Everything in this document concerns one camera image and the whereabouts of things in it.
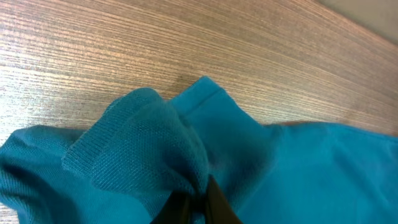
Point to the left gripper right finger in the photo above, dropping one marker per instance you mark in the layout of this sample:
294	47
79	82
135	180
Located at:
219	203

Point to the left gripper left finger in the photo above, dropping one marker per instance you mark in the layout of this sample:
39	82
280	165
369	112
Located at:
175	211

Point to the blue t-shirt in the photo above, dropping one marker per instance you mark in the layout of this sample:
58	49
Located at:
143	148

